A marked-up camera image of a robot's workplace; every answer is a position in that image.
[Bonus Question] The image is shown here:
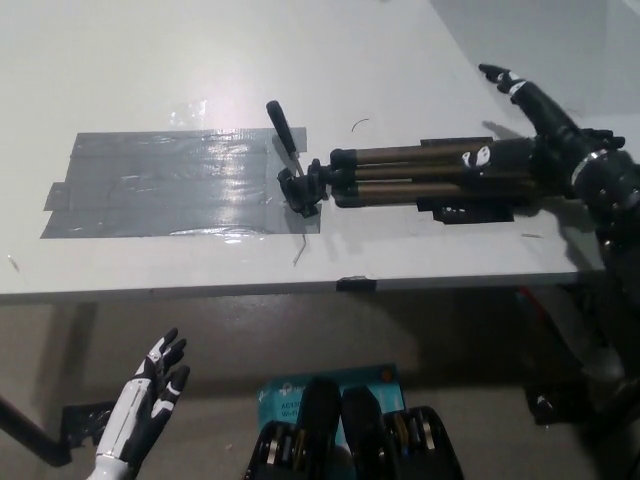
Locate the teal cardboard box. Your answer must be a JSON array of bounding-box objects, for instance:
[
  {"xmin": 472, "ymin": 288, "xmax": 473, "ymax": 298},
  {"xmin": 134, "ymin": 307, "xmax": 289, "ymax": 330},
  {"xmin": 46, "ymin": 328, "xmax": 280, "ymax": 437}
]
[{"xmin": 257, "ymin": 363, "xmax": 404, "ymax": 447}]

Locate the grey duct tape patch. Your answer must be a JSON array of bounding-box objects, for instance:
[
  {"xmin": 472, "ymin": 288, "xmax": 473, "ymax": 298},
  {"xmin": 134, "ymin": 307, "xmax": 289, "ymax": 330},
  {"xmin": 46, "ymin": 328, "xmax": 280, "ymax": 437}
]
[{"xmin": 38, "ymin": 125, "xmax": 324, "ymax": 241}]

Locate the red cable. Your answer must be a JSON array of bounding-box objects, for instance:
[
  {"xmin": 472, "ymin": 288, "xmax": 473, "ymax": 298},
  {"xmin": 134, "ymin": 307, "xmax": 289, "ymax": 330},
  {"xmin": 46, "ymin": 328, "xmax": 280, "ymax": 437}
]
[{"xmin": 515, "ymin": 286, "xmax": 552, "ymax": 327}]

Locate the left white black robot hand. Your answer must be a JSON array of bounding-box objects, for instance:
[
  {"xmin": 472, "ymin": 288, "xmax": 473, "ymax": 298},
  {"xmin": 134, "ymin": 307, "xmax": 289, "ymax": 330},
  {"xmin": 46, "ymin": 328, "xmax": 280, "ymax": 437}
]
[{"xmin": 96, "ymin": 327, "xmax": 193, "ymax": 465}]

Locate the black tape patch on table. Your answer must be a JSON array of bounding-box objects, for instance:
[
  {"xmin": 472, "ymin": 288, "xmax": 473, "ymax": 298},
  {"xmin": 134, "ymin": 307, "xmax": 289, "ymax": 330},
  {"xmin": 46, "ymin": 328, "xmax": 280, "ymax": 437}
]
[{"xmin": 413, "ymin": 137, "xmax": 517, "ymax": 225}]

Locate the black floor plate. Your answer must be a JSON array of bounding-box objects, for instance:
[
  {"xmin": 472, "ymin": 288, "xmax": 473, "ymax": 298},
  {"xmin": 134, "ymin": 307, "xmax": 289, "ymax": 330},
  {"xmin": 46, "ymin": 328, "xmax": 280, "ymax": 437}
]
[{"xmin": 60, "ymin": 399, "xmax": 119, "ymax": 447}]

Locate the black bronze camera tripod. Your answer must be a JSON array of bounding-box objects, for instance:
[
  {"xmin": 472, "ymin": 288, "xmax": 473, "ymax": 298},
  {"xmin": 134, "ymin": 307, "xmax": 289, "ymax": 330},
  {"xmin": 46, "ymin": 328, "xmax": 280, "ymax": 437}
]
[{"xmin": 264, "ymin": 99, "xmax": 544, "ymax": 219}]

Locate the clear shiny tape strip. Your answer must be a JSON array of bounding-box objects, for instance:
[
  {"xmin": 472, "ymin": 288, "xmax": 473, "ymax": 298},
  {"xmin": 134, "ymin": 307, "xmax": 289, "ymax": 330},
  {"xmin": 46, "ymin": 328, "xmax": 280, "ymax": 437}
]
[{"xmin": 168, "ymin": 98, "xmax": 209, "ymax": 127}]

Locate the black table leg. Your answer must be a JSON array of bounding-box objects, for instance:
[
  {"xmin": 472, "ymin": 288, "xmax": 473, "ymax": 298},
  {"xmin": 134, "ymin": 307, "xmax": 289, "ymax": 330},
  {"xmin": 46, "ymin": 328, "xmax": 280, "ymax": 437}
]
[{"xmin": 0, "ymin": 393, "xmax": 74, "ymax": 467}]

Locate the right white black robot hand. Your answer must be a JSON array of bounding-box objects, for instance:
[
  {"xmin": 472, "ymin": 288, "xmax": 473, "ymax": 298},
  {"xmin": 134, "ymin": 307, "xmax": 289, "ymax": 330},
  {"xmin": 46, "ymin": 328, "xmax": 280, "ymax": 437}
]
[{"xmin": 461, "ymin": 62, "xmax": 627, "ymax": 200}]

